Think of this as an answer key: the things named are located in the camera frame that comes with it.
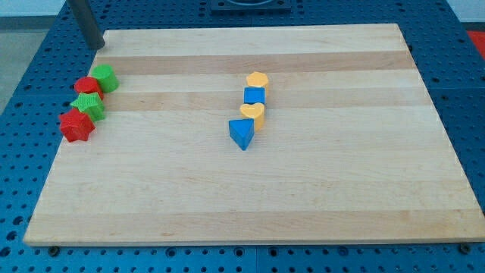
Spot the blue triangle block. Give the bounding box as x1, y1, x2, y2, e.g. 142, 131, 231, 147
228, 118, 255, 151

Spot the yellow heart block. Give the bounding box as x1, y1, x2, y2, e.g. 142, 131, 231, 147
239, 102, 266, 131

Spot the blue square block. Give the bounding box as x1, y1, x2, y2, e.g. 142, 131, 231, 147
243, 86, 266, 105

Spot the yellow hexagon block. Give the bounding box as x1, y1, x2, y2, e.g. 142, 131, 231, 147
246, 71, 269, 92

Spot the light wooden board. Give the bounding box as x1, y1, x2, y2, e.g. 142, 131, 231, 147
23, 24, 484, 246

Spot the green cylinder block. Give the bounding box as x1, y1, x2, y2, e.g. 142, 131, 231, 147
91, 64, 119, 93

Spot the green star block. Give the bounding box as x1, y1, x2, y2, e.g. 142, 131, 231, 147
70, 93, 105, 121

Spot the red cylinder block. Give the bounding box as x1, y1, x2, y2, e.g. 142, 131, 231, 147
74, 77, 104, 100

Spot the red star block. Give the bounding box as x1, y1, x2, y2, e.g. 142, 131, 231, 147
59, 108, 95, 142

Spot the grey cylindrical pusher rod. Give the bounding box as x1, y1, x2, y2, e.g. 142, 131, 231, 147
67, 0, 105, 50

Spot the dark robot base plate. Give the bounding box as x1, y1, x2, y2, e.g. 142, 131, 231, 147
208, 0, 292, 14

